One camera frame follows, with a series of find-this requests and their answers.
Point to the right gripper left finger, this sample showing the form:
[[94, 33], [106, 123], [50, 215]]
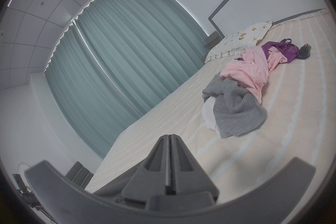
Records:
[[154, 165]]

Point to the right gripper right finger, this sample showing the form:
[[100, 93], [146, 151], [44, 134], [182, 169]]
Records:
[[183, 165]]

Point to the bed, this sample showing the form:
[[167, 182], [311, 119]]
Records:
[[183, 112]]

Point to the white garment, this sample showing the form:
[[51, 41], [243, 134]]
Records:
[[208, 115]]

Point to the grey garment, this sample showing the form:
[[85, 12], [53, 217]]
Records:
[[236, 110]]

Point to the dark grey chest of drawers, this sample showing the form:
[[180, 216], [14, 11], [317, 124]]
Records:
[[78, 174]]

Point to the blue-green curtain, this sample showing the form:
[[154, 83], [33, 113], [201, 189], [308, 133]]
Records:
[[136, 41], [86, 91]]

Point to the pink garment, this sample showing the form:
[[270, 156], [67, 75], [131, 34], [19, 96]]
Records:
[[249, 70]]

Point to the grey bedside table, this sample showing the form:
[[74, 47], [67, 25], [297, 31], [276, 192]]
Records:
[[212, 39]]

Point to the white printed pillow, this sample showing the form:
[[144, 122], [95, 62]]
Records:
[[236, 39]]

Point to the purple garment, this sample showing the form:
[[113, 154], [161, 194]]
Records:
[[286, 51]]

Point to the small black garment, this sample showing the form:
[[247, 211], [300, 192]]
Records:
[[304, 51]]

